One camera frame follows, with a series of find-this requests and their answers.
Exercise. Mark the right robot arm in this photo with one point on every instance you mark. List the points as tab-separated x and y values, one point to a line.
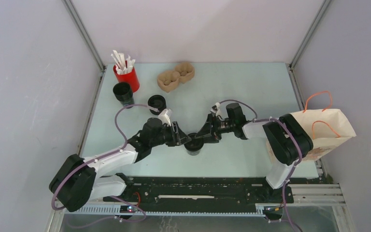
280	174

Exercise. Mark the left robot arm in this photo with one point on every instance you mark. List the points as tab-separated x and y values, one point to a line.
80	180

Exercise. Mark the brown pulp cup carrier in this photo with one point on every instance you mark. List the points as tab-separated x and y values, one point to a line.
171	79

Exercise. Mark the red cylindrical holder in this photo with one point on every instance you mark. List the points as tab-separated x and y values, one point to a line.
130	78

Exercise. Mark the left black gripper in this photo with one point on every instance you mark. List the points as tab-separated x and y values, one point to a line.
180	137

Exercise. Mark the black paper coffee cup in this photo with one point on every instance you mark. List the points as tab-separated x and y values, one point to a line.
193	152

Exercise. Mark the stack of black lids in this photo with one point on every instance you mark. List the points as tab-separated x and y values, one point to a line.
158	102

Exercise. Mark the beige paper bag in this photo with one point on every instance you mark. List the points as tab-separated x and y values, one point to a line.
329	131

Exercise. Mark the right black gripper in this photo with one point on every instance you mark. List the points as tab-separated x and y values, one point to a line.
205	131

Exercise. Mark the stack of black cups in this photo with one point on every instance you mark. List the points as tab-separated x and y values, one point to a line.
123	93

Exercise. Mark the black plastic cup lid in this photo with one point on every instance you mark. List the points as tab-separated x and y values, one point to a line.
196	144

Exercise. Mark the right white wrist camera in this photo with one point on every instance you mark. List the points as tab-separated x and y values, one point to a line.
215	110

